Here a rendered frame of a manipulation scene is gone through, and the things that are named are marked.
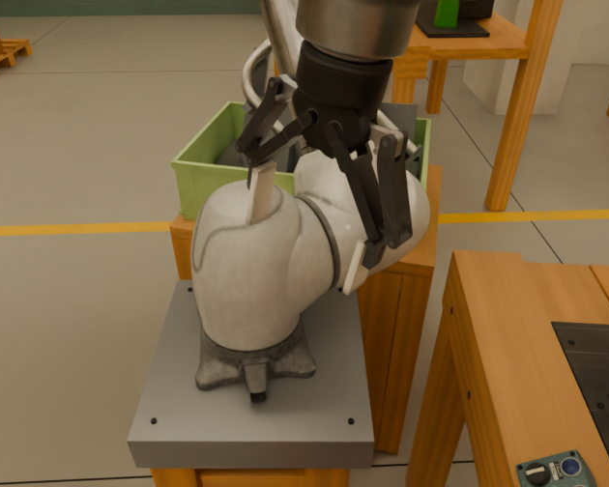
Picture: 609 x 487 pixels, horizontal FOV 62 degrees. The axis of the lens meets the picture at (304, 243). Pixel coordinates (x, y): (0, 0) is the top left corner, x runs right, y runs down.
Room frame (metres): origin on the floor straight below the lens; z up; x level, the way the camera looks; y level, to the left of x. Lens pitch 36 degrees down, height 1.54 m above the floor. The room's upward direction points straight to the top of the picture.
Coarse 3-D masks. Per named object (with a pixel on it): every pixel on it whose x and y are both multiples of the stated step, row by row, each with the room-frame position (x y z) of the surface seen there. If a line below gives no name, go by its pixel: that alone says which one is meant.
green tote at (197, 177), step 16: (224, 112) 1.46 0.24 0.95; (240, 112) 1.51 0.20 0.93; (208, 128) 1.33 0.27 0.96; (224, 128) 1.45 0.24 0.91; (240, 128) 1.51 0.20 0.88; (416, 128) 1.39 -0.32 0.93; (192, 144) 1.23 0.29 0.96; (208, 144) 1.32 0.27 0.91; (224, 144) 1.44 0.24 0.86; (416, 144) 1.38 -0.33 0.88; (176, 160) 1.13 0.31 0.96; (192, 160) 1.22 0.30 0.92; (208, 160) 1.31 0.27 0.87; (176, 176) 1.12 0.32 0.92; (192, 176) 1.11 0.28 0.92; (208, 176) 1.10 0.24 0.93; (224, 176) 1.09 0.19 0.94; (240, 176) 1.09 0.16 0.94; (288, 176) 1.05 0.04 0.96; (192, 192) 1.12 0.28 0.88; (208, 192) 1.11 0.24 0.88; (192, 208) 1.12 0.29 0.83
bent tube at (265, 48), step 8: (256, 48) 1.41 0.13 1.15; (264, 48) 1.40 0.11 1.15; (248, 56) 1.41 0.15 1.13; (256, 56) 1.40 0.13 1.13; (264, 56) 1.41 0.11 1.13; (248, 64) 1.40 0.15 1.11; (256, 64) 1.41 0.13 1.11; (248, 72) 1.39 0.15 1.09; (248, 80) 1.38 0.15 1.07; (248, 88) 1.37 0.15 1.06; (248, 96) 1.36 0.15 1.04; (256, 96) 1.36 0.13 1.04; (256, 104) 1.34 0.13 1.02; (272, 128) 1.31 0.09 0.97; (280, 128) 1.30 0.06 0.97
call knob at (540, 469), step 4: (532, 464) 0.35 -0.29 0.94; (536, 464) 0.35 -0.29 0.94; (540, 464) 0.35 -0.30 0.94; (528, 468) 0.35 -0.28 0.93; (532, 468) 0.35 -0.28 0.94; (536, 468) 0.34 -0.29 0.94; (540, 468) 0.34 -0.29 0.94; (544, 468) 0.34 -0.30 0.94; (528, 472) 0.34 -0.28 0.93; (532, 472) 0.34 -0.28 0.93; (536, 472) 0.34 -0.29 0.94; (540, 472) 0.34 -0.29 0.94; (544, 472) 0.34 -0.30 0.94; (528, 476) 0.34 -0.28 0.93; (532, 476) 0.34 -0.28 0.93; (536, 476) 0.33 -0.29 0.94; (540, 476) 0.33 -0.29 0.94; (544, 476) 0.33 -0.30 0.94; (532, 480) 0.33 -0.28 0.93; (536, 480) 0.33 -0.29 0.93; (540, 480) 0.33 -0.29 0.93; (544, 480) 0.33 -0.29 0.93
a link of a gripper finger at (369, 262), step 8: (384, 232) 0.36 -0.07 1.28; (408, 232) 0.36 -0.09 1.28; (384, 240) 0.36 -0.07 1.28; (368, 248) 0.37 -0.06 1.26; (376, 248) 0.36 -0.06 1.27; (384, 248) 0.37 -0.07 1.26; (368, 256) 0.37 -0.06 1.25; (376, 256) 0.36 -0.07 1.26; (368, 264) 0.37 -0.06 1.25; (376, 264) 0.37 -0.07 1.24
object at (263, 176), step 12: (252, 168) 0.46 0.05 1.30; (264, 168) 0.46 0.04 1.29; (252, 180) 0.46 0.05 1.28; (264, 180) 0.46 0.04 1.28; (252, 192) 0.45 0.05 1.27; (264, 192) 0.47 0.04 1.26; (252, 204) 0.46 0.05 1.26; (264, 204) 0.47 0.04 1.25; (252, 216) 0.46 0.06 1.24; (264, 216) 0.47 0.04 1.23
